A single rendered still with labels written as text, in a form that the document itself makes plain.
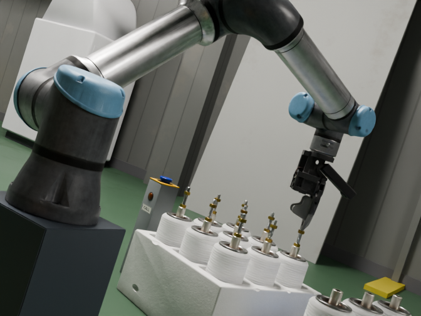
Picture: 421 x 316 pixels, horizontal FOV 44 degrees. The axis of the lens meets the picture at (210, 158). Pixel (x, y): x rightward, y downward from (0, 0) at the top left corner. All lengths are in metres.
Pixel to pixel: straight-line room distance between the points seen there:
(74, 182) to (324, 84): 0.60
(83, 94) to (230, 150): 2.57
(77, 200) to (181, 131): 3.03
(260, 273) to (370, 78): 2.05
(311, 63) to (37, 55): 3.14
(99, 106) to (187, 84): 3.09
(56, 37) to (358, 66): 2.11
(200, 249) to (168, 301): 0.15
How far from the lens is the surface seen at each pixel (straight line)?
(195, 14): 1.09
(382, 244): 3.37
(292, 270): 1.44
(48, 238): 0.78
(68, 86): 0.83
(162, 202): 1.60
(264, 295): 1.33
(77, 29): 3.86
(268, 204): 3.16
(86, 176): 0.83
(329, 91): 1.19
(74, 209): 0.82
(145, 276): 1.44
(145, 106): 4.25
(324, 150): 1.42
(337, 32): 3.39
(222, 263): 1.27
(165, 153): 3.88
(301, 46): 1.10
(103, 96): 0.82
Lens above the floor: 0.50
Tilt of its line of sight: 2 degrees down
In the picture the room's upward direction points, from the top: 18 degrees clockwise
